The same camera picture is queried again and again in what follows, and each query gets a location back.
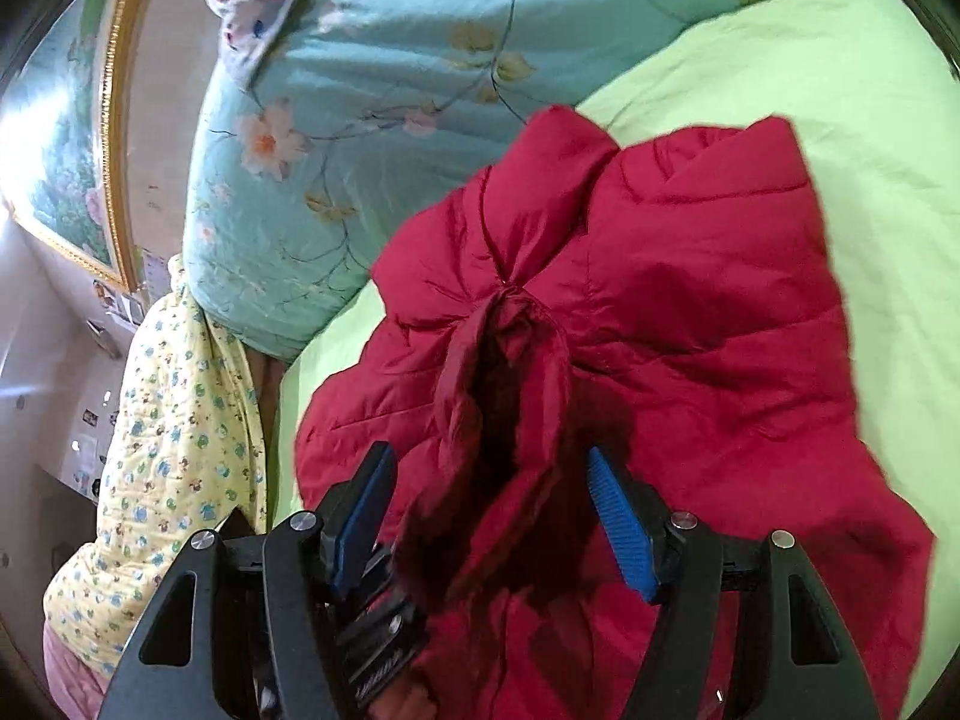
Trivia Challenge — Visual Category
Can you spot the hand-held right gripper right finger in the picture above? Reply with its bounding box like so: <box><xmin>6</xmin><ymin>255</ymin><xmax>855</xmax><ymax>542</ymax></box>
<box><xmin>587</xmin><ymin>446</ymin><xmax>880</xmax><ymax>720</ymax></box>

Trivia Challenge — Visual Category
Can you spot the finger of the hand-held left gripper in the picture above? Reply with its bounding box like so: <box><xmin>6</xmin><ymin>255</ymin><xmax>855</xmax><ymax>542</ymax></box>
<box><xmin>352</xmin><ymin>544</ymin><xmax>412</xmax><ymax>610</ymax></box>

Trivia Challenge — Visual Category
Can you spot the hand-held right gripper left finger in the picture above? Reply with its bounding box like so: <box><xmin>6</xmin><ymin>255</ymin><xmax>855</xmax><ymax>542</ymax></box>
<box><xmin>97</xmin><ymin>441</ymin><xmax>398</xmax><ymax>720</ymax></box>

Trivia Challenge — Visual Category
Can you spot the red puffer jacket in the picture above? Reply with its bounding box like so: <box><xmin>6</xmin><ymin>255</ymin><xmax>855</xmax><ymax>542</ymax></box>
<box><xmin>294</xmin><ymin>106</ymin><xmax>937</xmax><ymax>720</ymax></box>

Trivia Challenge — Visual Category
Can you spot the person's left hand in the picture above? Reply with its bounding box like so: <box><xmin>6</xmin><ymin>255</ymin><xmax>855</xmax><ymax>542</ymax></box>
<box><xmin>371</xmin><ymin>679</ymin><xmax>440</xmax><ymax>720</ymax></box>

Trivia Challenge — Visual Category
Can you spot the yellow printed quilt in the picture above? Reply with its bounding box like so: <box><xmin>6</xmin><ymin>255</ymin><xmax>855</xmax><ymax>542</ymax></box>
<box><xmin>41</xmin><ymin>255</ymin><xmax>271</xmax><ymax>683</ymax></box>

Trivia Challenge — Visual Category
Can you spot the pink bed sheet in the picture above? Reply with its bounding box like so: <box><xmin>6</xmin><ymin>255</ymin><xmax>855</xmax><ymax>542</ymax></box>
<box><xmin>41</xmin><ymin>622</ymin><xmax>113</xmax><ymax>720</ymax></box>

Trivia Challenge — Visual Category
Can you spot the white cabinet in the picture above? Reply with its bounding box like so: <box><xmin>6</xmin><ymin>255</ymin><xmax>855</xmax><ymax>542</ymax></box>
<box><xmin>0</xmin><ymin>217</ymin><xmax>143</xmax><ymax>616</ymax></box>

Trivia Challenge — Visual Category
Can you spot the teal floral quilt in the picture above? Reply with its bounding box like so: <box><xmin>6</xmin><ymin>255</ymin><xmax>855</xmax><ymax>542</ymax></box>
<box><xmin>184</xmin><ymin>0</ymin><xmax>893</xmax><ymax>361</ymax></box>

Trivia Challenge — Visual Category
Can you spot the light green bed sheet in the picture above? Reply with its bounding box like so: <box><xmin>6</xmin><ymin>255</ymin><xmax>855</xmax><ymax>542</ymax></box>
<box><xmin>270</xmin><ymin>0</ymin><xmax>960</xmax><ymax>720</ymax></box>

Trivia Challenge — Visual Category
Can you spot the grey printed pillow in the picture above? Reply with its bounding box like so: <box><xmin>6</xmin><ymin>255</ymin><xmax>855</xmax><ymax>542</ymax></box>
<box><xmin>195</xmin><ymin>0</ymin><xmax>353</xmax><ymax>91</ymax></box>

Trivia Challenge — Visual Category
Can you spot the gold framed wall painting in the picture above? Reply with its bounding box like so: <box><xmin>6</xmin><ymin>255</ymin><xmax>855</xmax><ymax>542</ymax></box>
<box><xmin>0</xmin><ymin>0</ymin><xmax>177</xmax><ymax>293</ymax></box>

